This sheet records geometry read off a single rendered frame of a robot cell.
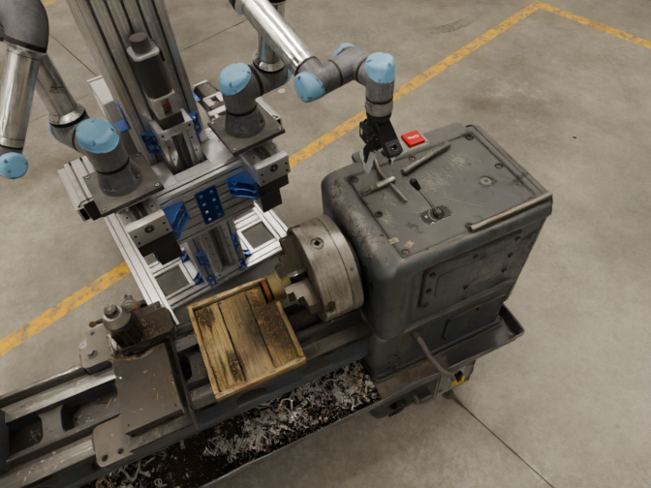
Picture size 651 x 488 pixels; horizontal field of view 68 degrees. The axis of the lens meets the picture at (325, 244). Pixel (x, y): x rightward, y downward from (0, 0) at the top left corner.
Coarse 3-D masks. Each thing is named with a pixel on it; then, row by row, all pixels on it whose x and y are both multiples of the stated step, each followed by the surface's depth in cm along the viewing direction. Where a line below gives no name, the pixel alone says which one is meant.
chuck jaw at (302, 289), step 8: (304, 280) 146; (288, 288) 145; (296, 288) 144; (304, 288) 144; (312, 288) 144; (288, 296) 144; (296, 296) 142; (304, 296) 142; (312, 296) 141; (312, 304) 139; (320, 304) 140; (328, 304) 140; (312, 312) 141
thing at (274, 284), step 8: (264, 280) 147; (272, 280) 145; (280, 280) 144; (288, 280) 146; (264, 288) 144; (272, 288) 144; (280, 288) 144; (264, 296) 144; (272, 296) 145; (280, 296) 146
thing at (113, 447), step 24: (96, 336) 161; (96, 360) 156; (192, 408) 146; (96, 432) 142; (120, 432) 142; (144, 432) 139; (168, 432) 138; (192, 432) 144; (96, 456) 138; (120, 456) 137
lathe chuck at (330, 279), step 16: (304, 224) 146; (320, 224) 143; (304, 240) 139; (304, 256) 139; (320, 256) 136; (336, 256) 137; (320, 272) 135; (336, 272) 136; (320, 288) 136; (336, 288) 137; (336, 304) 140; (352, 304) 143
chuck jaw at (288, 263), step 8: (280, 240) 145; (288, 240) 145; (288, 248) 146; (296, 248) 146; (280, 256) 146; (288, 256) 146; (296, 256) 147; (280, 264) 148; (288, 264) 146; (296, 264) 147; (280, 272) 146; (288, 272) 147
